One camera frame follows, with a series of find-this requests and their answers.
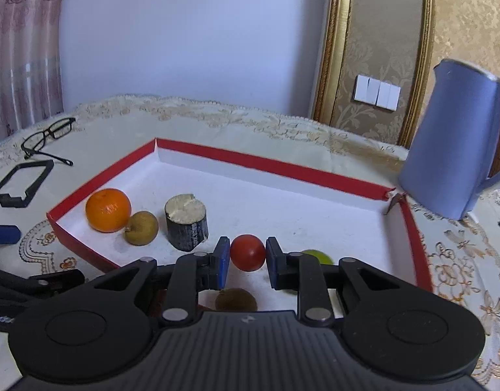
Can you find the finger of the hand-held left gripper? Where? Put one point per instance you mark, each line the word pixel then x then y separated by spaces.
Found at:
pixel 3 234
pixel 50 281

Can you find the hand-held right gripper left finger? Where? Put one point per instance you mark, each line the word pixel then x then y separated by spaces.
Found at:
pixel 223 264

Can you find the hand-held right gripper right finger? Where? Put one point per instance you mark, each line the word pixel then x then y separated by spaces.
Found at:
pixel 274 265

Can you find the red tomato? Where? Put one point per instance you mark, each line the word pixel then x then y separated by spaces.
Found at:
pixel 248 252

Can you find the brown longan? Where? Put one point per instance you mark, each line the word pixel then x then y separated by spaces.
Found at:
pixel 142 229
pixel 235 299

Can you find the green tomato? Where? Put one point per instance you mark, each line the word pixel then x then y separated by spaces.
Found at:
pixel 321 256

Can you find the dark sugarcane piece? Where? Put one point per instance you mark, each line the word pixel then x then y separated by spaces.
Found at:
pixel 185 224

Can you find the red cardboard box tray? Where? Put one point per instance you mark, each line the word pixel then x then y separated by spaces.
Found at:
pixel 274 203

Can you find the orange tangerine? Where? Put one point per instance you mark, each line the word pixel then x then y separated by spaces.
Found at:
pixel 108 210

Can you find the black eyeglasses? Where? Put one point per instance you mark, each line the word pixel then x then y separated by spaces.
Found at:
pixel 47 132

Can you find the pink patterned curtain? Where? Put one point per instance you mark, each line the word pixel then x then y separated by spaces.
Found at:
pixel 22 49

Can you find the blue electric kettle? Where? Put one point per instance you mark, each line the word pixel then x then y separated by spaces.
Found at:
pixel 449 138

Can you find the white wall switch panel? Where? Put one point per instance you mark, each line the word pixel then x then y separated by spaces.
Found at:
pixel 376 91

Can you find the gold wall frame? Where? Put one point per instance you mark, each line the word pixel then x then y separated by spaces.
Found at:
pixel 335 49

